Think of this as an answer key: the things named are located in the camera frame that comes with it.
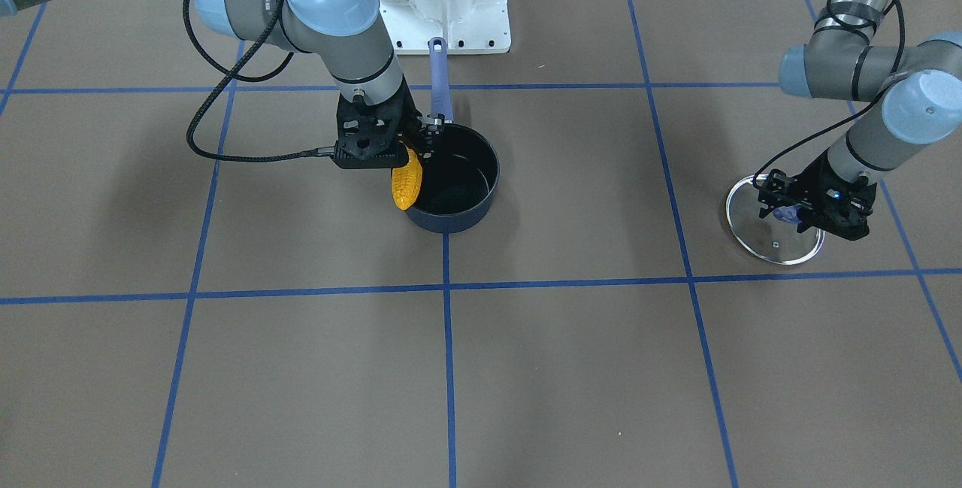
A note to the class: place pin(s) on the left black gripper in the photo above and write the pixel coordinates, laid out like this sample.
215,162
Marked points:
817,185

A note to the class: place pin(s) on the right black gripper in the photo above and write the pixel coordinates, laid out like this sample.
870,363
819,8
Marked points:
406,120

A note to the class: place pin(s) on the yellow corn cob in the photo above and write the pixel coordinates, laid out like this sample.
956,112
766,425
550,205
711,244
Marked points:
406,181

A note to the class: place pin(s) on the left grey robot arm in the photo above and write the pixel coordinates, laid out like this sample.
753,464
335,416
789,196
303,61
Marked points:
912,97

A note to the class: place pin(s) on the dark blue saucepan purple handle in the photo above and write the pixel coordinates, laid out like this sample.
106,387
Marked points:
461,175

